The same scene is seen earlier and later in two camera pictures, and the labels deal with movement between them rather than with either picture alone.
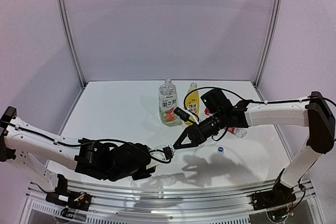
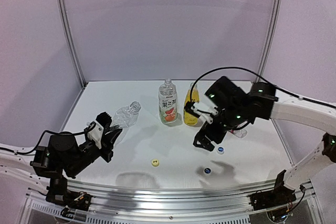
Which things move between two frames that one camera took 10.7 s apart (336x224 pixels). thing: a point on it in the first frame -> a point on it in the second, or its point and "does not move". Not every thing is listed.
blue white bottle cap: [220, 149] does not move
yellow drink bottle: [192, 103] does not move
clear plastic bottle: [156, 170] -> [126, 116]
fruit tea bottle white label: [167, 101] does not move
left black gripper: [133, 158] -> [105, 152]
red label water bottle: [238, 132] does not move
